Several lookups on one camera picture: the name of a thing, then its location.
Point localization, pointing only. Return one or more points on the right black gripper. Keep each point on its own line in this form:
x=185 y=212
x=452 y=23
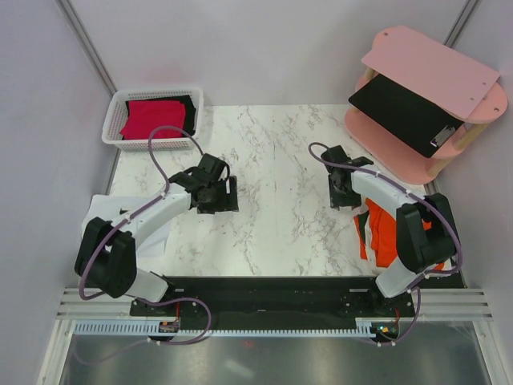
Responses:
x=336 y=200

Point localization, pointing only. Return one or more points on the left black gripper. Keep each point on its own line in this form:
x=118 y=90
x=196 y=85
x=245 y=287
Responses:
x=228 y=201

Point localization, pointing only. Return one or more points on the orange t shirt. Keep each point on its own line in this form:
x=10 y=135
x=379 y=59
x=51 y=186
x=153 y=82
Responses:
x=383 y=234

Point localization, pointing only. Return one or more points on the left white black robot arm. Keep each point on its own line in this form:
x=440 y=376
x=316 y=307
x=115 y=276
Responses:
x=107 y=257

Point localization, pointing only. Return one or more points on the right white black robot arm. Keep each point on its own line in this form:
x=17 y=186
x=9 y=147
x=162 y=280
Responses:
x=370 y=183

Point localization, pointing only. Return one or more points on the pink two-tier shelf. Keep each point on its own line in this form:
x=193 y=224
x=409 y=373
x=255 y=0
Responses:
x=404 y=162

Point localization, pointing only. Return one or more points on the white plastic laundry basket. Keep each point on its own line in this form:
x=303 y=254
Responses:
x=117 y=114

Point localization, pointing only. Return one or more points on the magenta t shirt in basket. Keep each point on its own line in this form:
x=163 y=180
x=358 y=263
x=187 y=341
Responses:
x=144 y=116

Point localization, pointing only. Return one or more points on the black clipboard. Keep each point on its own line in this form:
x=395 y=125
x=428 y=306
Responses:
x=416 y=121

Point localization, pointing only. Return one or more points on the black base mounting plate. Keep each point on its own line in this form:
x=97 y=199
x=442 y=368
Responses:
x=275 y=302

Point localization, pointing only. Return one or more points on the loose pink board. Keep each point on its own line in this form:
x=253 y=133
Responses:
x=458 y=84

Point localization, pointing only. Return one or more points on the white slotted cable duct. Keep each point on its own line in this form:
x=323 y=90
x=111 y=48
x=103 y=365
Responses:
x=164 y=327

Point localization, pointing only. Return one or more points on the aluminium rail frame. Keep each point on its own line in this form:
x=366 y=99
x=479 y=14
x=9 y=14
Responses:
x=101 y=342

